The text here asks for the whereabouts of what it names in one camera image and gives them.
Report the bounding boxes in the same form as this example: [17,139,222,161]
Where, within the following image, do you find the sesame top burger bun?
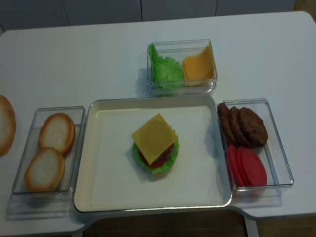
[0,95,16,157]

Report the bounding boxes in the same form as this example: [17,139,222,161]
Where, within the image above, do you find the yellow cheese slice on burger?
[131,114,178,165]

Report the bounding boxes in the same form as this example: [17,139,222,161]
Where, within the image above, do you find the green lettuce leaves in bin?
[148,44,184,89]

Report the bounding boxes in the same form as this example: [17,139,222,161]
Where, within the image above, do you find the green lettuce leaf on burger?
[132,140,180,174]

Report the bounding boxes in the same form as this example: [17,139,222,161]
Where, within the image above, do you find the clear bin lettuce and cheese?
[147,39,218,97]

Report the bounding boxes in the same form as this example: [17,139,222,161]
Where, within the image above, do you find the yellow cheese slice stack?
[182,44,215,86]

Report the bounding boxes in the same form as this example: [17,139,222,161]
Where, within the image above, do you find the brown patty on burger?
[157,144,174,161]

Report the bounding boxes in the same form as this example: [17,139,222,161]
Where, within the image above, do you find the red tomato slice on burger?
[139,151,169,168]

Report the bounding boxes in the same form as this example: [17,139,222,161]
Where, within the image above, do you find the left brown meat patty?
[217,102,237,146]

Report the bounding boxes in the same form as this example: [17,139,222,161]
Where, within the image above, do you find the brown meat patty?
[217,102,237,146]
[238,107,268,147]
[229,107,252,148]

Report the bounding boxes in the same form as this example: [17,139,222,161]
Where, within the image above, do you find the white paper tray liner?
[91,106,231,209]

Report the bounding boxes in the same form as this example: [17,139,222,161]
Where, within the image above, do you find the left red tomato slice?
[227,144,244,187]

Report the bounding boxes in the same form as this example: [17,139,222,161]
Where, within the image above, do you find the middle brown meat patty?
[229,107,252,148]

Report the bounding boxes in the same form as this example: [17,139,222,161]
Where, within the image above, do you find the middle red tomato slice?
[237,146,251,187]

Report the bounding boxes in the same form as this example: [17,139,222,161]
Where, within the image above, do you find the right brown meat patty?
[238,107,268,147]

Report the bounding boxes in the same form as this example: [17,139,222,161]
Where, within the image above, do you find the far bun half in bin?
[38,113,76,156]

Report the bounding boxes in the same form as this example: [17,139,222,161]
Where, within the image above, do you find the bun half in bin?
[38,113,76,156]
[24,147,65,192]

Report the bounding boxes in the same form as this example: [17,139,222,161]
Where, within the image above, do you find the right red tomato slice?
[240,149,267,187]

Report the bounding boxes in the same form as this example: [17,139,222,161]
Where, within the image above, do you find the white serving tray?
[74,95,232,212]

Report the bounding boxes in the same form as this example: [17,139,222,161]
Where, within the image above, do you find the clear bin patties and tomato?
[217,99,294,198]

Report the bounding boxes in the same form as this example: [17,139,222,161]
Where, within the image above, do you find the near bun half in bin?
[24,147,65,192]

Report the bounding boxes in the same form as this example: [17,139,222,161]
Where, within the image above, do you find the clear bin with buns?
[6,106,86,220]

